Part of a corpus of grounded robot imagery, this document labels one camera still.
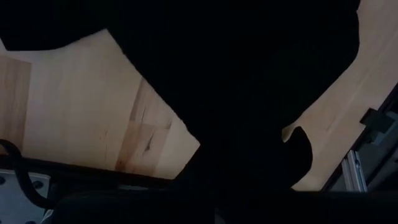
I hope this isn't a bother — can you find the black garment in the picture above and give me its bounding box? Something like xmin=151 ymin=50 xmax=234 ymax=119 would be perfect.
xmin=0 ymin=0 xmax=361 ymax=192

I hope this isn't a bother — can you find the black frame rail with plates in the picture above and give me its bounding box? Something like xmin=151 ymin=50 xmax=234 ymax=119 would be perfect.
xmin=322 ymin=82 xmax=398 ymax=192

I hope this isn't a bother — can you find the black arm base cable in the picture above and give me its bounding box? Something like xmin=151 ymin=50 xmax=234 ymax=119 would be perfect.
xmin=0 ymin=139 xmax=58 ymax=210

